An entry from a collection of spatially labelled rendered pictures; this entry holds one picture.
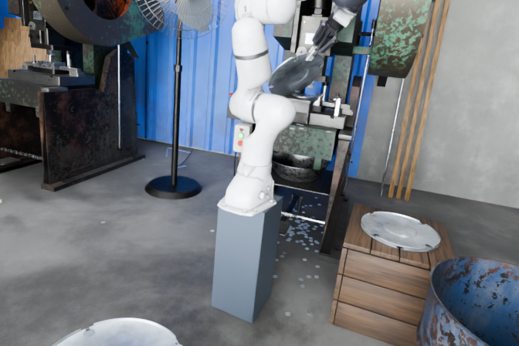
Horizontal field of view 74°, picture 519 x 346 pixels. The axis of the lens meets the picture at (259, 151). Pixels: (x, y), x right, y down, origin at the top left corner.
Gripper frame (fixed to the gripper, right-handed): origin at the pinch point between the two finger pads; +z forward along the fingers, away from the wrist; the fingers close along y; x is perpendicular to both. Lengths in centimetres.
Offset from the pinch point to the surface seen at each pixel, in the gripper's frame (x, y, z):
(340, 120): -21.1, -23.5, 19.8
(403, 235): -3, -85, 8
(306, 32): -12.3, 20.4, 4.8
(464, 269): 14, -100, -17
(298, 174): -10, -35, 52
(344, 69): -44.2, 9.7, 16.8
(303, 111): -7.5, -12.2, 26.6
